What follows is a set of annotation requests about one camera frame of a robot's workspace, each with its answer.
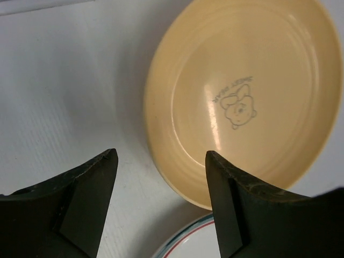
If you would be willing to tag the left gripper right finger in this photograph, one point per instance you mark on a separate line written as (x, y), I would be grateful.
(256, 219)

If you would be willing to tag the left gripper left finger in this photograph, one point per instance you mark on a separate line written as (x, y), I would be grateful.
(63, 216)

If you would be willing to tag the yellow plate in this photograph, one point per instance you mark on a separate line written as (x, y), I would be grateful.
(259, 82)

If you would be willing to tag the white plate green red rim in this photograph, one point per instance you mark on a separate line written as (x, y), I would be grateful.
(197, 239)

